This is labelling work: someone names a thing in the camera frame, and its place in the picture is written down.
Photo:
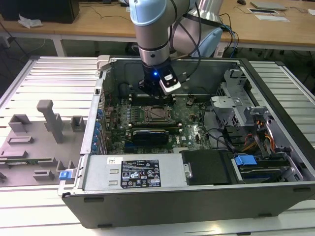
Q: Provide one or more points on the black box on desk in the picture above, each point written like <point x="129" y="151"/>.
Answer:
<point x="39" y="9"/>

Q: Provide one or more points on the black open PC case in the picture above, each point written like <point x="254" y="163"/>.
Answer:
<point x="147" y="209"/>

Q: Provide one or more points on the grey flat laptop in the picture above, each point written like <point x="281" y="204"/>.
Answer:
<point x="268" y="5"/>

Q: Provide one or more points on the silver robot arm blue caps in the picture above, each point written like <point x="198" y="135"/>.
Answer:
<point x="152" y="32"/>

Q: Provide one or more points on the grey parts rack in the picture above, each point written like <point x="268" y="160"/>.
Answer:
<point x="37" y="152"/>

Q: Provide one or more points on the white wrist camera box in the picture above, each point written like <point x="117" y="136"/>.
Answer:
<point x="171" y="87"/>

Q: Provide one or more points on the blue expansion slot clip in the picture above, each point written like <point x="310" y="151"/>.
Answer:
<point x="97" y="126"/>
<point x="99" y="113"/>
<point x="94" y="145"/>
<point x="95" y="135"/>

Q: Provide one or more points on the grey case latch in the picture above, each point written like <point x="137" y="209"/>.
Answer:
<point x="103" y="61"/>

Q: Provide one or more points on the silver metal drive cage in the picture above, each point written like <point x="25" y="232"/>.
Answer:
<point x="229" y="105"/>

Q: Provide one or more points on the blue disk carrier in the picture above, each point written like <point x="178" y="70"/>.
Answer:
<point x="244" y="162"/>

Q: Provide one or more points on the crumpled white paper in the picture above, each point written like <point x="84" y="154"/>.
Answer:
<point x="29" y="22"/>

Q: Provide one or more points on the CPU socket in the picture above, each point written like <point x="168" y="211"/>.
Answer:
<point x="173" y="120"/>

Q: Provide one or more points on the black graphics card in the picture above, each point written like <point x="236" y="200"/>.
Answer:
<point x="150" y="137"/>

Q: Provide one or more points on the grey power supply unit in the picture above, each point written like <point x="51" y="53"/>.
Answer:
<point x="98" y="172"/>

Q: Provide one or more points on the blue case clip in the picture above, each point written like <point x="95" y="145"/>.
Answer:
<point x="64" y="175"/>

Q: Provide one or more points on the silver square CPU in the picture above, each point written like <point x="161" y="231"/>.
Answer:
<point x="160" y="114"/>

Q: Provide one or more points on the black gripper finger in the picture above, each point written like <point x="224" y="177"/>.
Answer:
<point x="164" y="96"/>
<point x="147" y="88"/>

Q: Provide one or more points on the green RAM stick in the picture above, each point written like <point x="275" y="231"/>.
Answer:
<point x="22" y="162"/>
<point x="152" y="125"/>

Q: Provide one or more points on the black framed tray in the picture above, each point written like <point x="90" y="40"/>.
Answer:
<point x="263" y="11"/>

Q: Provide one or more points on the green motherboard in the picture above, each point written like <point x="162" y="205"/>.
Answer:
<point x="189" y="132"/>

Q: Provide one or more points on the black drive bay cover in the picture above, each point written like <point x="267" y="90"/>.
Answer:
<point x="209" y="167"/>

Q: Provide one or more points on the wooden desk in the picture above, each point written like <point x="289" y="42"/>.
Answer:
<point x="103" y="27"/>

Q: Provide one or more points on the black computer mouse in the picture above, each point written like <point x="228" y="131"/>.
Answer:
<point x="241" y="2"/>

